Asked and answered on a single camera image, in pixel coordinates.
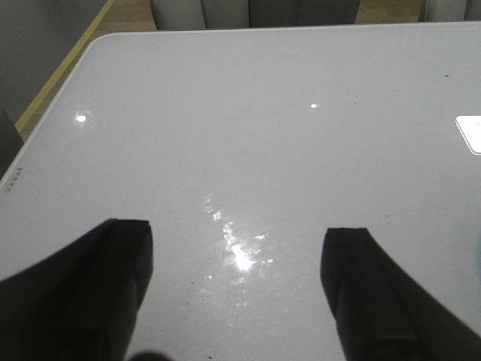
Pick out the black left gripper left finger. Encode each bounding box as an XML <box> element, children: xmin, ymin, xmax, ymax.
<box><xmin>1</xmin><ymin>219</ymin><xmax>153</xmax><ymax>360</ymax></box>

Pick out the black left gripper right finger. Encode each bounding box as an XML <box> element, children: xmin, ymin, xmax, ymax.
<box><xmin>320</xmin><ymin>228</ymin><xmax>480</xmax><ymax>360</ymax></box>

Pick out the left beige upholstered chair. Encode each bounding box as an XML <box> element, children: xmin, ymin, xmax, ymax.
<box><xmin>150</xmin><ymin>0</ymin><xmax>249</xmax><ymax>30</ymax></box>

